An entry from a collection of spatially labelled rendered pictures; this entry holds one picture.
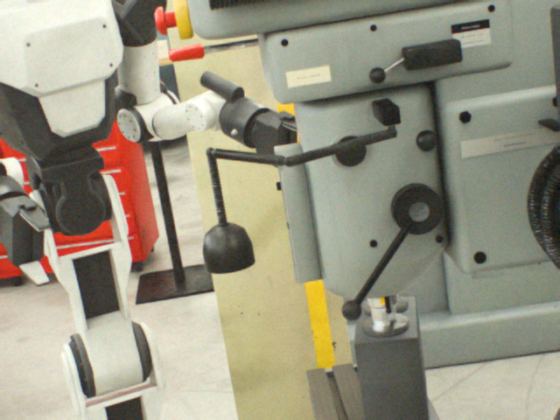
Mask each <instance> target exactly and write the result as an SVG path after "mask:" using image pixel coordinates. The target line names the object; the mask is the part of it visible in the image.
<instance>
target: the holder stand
mask: <svg viewBox="0 0 560 420"><path fill-rule="evenodd" d="M360 305H361V309H362V313H361V315H360V317H359V318H358V319H356V326H355V335H354V351H355V357H356V363H357V370H358V376H359V384H360V396H362V402H363V409H364V416H365V420H429V412H428V400H427V387H426V375H425V368H424V354H423V346H422V339H421V334H420V331H419V324H418V316H417V301H416V297H414V296H413V297H403V296H398V302H397V303H396V304H395V308H396V315H397V322H396V323H395V324H394V325H389V326H376V325H373V320H372V314H371V308H370V305H368V301H362V303H361V304H360Z"/></svg>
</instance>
